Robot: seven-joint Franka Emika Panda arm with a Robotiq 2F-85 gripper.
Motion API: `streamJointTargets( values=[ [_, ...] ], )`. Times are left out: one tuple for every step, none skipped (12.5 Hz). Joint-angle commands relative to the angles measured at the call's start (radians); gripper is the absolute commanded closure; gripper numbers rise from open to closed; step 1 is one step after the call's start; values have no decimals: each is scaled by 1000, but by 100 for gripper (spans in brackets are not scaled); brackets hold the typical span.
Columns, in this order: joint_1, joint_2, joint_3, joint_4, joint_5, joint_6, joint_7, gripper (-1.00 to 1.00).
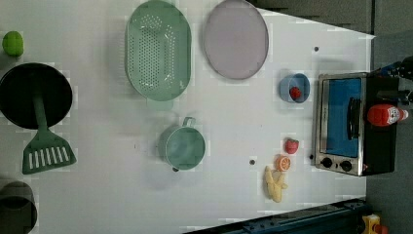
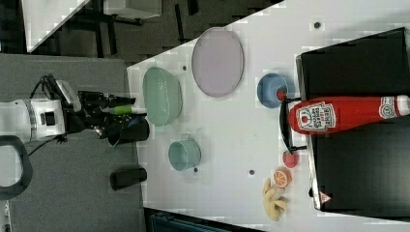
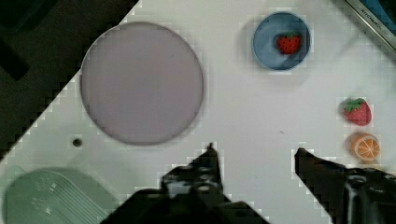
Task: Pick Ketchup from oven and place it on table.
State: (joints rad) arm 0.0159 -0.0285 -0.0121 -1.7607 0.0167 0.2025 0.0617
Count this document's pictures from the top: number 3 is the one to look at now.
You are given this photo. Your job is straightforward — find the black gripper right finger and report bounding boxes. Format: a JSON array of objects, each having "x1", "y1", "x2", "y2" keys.
[{"x1": 294, "y1": 147, "x2": 396, "y2": 224}]

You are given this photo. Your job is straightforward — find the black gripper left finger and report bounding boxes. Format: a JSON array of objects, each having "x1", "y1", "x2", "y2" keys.
[{"x1": 160, "y1": 143, "x2": 223, "y2": 203}]

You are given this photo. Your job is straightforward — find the toy orange half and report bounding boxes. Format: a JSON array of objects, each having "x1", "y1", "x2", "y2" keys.
[{"x1": 350, "y1": 133, "x2": 381, "y2": 161}]

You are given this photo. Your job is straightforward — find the toy strawberry on table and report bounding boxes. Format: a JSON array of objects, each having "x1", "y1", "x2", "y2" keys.
[{"x1": 343, "y1": 98, "x2": 372, "y2": 126}]

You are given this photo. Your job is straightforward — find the large grey round plate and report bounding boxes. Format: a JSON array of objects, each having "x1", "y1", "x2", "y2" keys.
[{"x1": 80, "y1": 21, "x2": 205, "y2": 146}]

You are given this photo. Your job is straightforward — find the green dish rack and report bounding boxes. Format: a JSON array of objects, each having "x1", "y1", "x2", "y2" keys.
[{"x1": 1, "y1": 165, "x2": 118, "y2": 224}]

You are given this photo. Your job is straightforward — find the small blue bowl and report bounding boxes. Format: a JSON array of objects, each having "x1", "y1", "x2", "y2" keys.
[{"x1": 251, "y1": 11, "x2": 312, "y2": 71}]

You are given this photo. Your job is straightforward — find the toy strawberry in bowl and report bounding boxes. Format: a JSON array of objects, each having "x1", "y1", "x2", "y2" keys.
[{"x1": 276, "y1": 33, "x2": 302, "y2": 55}]

